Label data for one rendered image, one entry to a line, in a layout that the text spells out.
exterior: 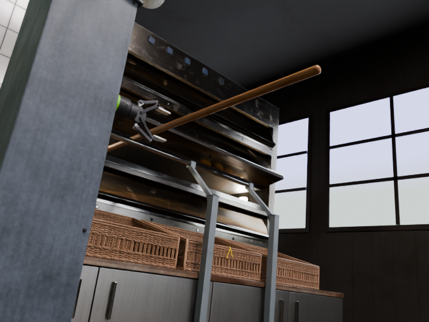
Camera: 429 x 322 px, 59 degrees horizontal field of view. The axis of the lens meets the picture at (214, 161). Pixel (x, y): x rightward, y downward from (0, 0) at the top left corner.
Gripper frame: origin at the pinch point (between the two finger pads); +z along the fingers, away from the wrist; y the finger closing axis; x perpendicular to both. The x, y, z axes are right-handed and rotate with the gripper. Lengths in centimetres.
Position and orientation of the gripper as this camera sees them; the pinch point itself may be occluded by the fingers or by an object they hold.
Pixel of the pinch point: (165, 126)
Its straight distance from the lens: 174.8
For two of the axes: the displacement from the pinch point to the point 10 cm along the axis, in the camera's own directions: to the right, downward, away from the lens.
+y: -1.1, 9.4, -3.2
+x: 6.8, -1.6, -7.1
